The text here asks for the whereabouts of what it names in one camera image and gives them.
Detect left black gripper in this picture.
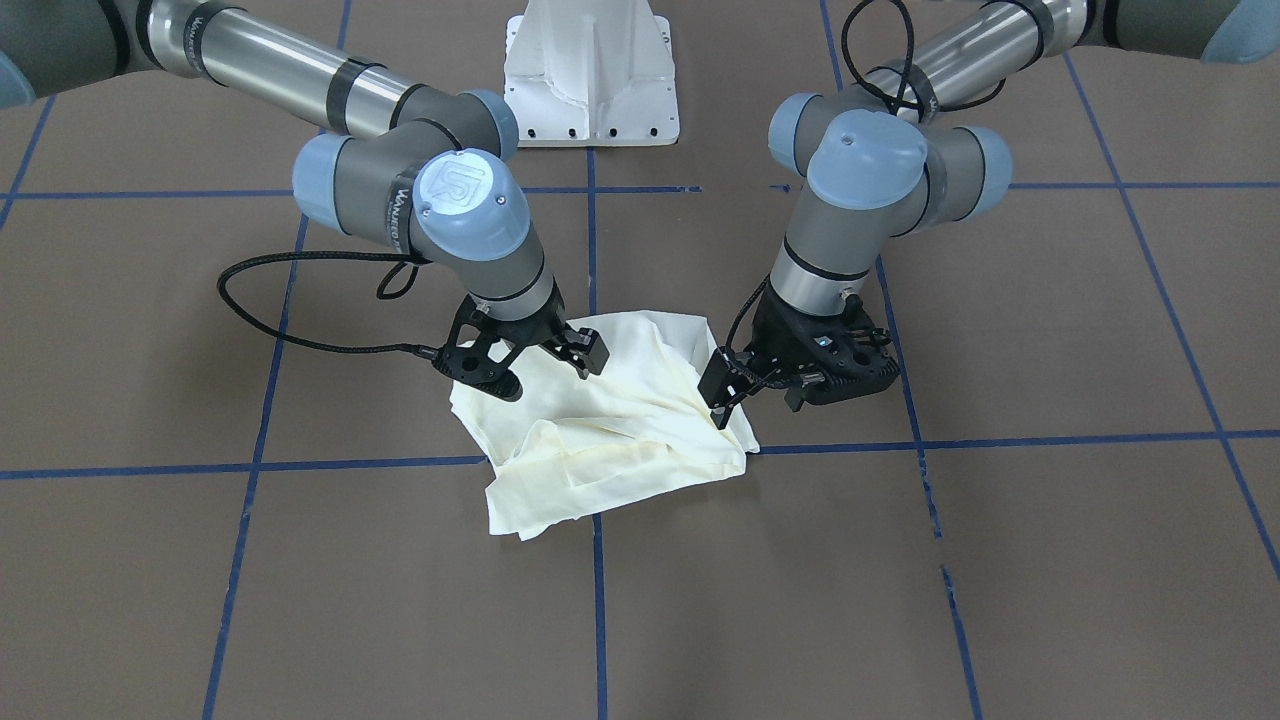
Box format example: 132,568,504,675
698,286,900,430

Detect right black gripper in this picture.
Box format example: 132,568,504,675
431,295,611,402

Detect cream cat print shirt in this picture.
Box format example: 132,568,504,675
451,310,760,541

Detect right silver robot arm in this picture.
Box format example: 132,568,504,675
1,1,609,402

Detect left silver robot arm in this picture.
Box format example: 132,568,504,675
699,1,1277,429

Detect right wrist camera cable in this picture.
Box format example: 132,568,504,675
218,250,442,359

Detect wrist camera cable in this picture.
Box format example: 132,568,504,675
218,250,442,359
840,0,1006,113

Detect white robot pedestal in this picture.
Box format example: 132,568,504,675
504,1,681,149

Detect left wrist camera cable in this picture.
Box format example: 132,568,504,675
840,0,1006,113

